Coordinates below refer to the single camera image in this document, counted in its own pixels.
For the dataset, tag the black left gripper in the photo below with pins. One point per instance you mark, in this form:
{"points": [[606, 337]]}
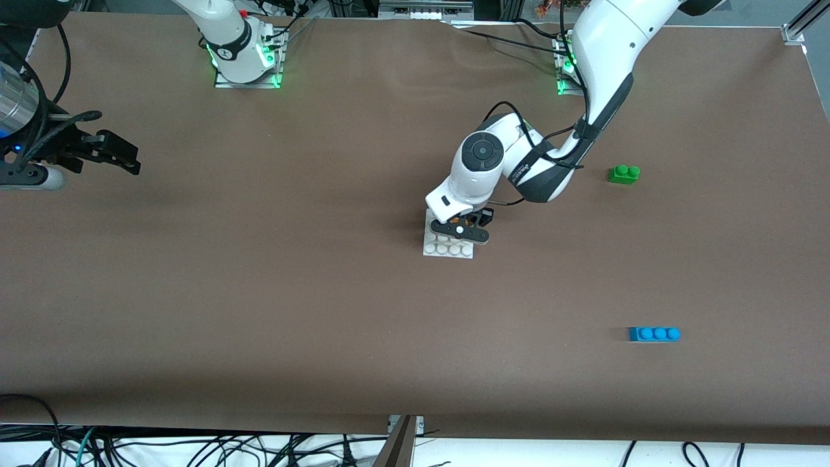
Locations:
{"points": [[483, 217]]}

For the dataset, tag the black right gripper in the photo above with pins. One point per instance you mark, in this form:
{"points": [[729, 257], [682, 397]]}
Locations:
{"points": [[65, 145]]}

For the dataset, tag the yellow two-stud toy block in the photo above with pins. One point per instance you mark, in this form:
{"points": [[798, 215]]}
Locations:
{"points": [[467, 220]]}

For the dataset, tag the white studded base plate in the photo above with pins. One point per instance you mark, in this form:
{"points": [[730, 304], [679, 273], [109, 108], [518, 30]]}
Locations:
{"points": [[447, 250]]}

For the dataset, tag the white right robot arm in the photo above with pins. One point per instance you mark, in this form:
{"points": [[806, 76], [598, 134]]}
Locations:
{"points": [[227, 32]]}

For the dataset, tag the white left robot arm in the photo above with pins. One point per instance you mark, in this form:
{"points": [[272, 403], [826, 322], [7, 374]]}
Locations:
{"points": [[603, 39]]}

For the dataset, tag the green two-stud toy block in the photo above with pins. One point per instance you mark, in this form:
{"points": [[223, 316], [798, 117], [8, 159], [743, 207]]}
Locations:
{"points": [[624, 175]]}

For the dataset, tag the blue three-stud toy block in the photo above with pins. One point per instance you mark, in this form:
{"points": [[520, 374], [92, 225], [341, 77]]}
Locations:
{"points": [[653, 335]]}

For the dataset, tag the brown table cover mat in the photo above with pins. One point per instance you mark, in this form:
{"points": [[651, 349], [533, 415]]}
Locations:
{"points": [[259, 311]]}

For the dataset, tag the silver metal bracket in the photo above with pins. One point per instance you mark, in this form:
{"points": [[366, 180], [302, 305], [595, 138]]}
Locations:
{"points": [[420, 423]]}

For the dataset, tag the aluminium background frame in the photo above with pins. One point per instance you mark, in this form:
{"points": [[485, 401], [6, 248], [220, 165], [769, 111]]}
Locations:
{"points": [[421, 10]]}

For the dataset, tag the dark metal stand post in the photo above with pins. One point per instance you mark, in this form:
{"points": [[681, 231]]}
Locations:
{"points": [[397, 447]]}

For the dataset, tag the aluminium corner frame profile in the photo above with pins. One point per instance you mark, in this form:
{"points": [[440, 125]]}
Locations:
{"points": [[794, 32]]}

